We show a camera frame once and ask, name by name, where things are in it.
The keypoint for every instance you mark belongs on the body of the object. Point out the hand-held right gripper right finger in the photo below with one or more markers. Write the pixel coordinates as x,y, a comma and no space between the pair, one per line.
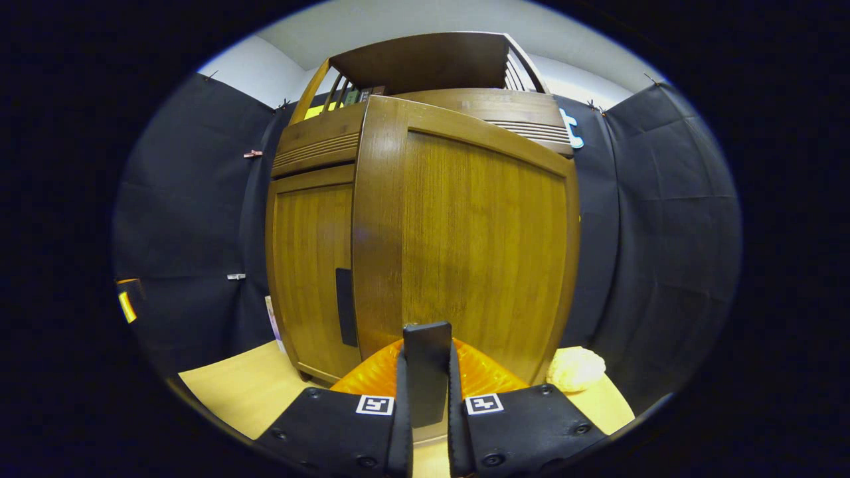
457,439

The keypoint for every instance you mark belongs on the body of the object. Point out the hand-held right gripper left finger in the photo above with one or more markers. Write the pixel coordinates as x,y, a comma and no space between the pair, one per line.
399,439

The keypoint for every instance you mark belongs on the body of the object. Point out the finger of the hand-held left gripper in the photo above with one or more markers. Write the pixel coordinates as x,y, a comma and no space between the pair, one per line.
127,307

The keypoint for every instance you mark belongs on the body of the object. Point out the wooden cabinet door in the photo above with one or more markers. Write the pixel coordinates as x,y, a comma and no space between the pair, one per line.
478,252
309,265

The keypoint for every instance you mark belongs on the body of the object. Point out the wooden double-door shoe cabinet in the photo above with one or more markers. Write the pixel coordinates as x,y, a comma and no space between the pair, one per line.
425,63

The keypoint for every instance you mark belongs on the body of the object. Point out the cream lumpy object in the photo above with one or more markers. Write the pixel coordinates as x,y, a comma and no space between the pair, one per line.
575,369

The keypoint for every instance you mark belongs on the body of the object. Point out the wooden drawer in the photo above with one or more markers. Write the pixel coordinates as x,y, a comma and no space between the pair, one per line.
315,141

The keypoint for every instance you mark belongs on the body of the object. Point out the black backdrop cloth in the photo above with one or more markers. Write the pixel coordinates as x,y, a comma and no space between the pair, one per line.
664,232

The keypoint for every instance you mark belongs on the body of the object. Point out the green book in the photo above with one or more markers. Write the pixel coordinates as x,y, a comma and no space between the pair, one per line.
350,97

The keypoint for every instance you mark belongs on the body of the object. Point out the dark brown book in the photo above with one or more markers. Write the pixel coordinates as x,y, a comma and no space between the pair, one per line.
364,94

